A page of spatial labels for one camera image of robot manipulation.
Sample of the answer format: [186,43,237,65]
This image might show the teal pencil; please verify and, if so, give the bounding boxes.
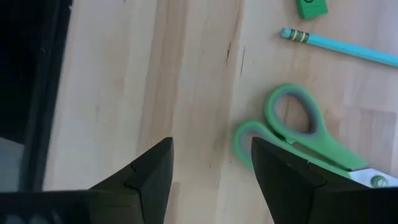
[279,27,398,68]

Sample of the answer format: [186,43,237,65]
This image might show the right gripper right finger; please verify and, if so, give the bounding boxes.
[251,136,371,224]

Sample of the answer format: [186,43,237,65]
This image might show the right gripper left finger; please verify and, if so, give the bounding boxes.
[88,136,175,224]

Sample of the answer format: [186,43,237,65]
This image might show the green eraser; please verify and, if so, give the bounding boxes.
[294,0,329,20]

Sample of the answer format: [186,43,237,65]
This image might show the black metal table frame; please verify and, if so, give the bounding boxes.
[0,0,74,192]

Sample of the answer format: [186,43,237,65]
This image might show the green handled scissors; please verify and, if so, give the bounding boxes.
[231,83,398,189]

